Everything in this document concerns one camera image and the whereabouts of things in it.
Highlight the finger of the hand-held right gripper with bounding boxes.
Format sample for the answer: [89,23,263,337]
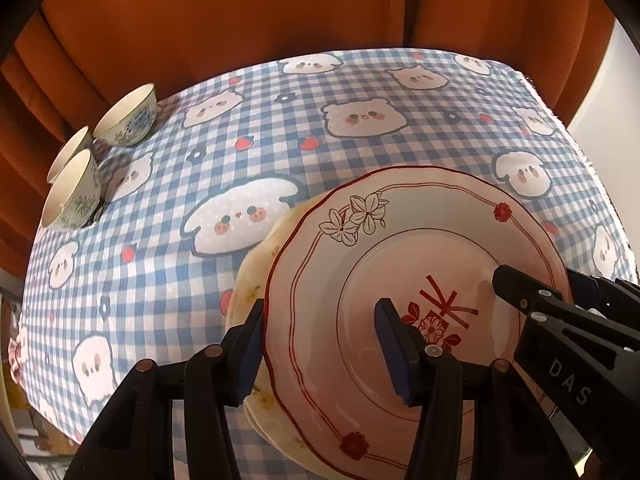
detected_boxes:
[492,265,640,351]
[566,269,640,331]

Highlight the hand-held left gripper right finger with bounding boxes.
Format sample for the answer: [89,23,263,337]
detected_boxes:
[374,298,571,480]

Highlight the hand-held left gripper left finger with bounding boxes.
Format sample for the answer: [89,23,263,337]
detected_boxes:
[65,297,266,480]

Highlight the large yellow flower plate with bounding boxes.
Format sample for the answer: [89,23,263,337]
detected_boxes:
[224,225,331,478]

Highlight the small red patterned plate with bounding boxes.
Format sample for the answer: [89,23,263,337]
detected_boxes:
[263,166,573,480]

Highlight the medium yellow flower plate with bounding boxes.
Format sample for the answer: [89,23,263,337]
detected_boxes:
[260,199,326,271]

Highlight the blue floral bowl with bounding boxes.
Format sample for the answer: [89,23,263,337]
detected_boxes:
[46,126,94,184]
[93,83,157,147]
[40,149,102,231]

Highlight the blue checked cartoon tablecloth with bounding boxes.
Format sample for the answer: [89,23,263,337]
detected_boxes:
[7,50,640,480]

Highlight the rust orange curtain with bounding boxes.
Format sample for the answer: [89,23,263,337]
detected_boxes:
[0,0,616,281]

